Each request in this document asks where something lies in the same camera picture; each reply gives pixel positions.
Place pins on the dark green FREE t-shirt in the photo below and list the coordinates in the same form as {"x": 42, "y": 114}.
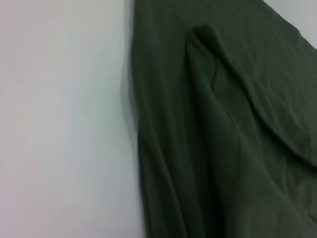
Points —
{"x": 223, "y": 124}

